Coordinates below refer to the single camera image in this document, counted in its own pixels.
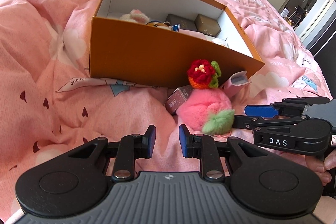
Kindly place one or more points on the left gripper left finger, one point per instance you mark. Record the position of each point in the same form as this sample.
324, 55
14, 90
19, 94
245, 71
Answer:
129, 149

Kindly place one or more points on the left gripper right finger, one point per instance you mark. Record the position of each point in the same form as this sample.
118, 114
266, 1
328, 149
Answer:
204, 148

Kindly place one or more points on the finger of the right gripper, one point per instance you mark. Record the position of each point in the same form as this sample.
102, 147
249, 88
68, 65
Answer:
250, 123
274, 109

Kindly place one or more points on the pink fabric pouch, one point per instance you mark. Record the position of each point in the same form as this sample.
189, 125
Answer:
196, 34

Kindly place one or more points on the gold small box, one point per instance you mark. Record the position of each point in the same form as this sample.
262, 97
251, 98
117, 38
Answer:
207, 25

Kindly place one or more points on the black rectangular box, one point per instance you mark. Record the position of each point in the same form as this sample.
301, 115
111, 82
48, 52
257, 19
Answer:
185, 24

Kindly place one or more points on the plush dog blue outfit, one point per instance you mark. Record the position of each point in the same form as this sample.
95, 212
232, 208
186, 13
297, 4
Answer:
164, 25

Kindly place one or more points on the white pink knitted bunny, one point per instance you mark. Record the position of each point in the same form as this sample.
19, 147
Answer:
135, 16

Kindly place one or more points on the right hand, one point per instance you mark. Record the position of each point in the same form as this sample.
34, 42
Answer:
321, 167

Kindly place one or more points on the pink fluffy peach plush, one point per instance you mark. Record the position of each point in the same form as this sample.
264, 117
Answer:
208, 111

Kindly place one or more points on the small pink printed box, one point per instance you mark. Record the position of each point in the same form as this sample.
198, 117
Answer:
178, 98

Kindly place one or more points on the red crochet flower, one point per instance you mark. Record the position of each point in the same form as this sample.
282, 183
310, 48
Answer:
204, 74

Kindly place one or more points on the pink heart print duvet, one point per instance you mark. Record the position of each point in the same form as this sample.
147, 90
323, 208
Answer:
49, 105

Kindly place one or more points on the orange cardboard box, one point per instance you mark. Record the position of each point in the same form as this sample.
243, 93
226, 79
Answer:
146, 55

